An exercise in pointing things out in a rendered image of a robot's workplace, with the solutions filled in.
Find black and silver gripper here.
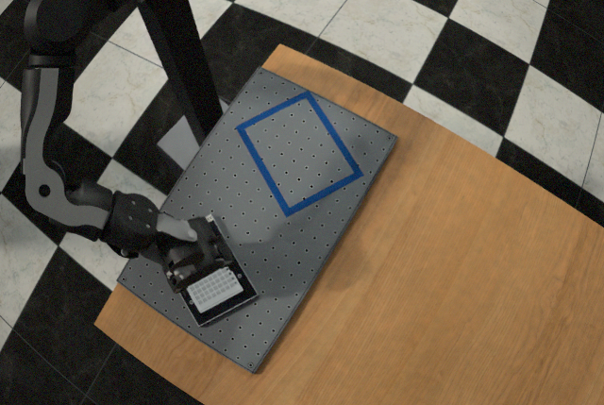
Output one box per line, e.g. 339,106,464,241
162,216,237,297

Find blue rectangular tape outline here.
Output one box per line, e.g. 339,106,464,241
236,91,364,217

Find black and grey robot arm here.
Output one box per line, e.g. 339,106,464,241
20,0,205,279

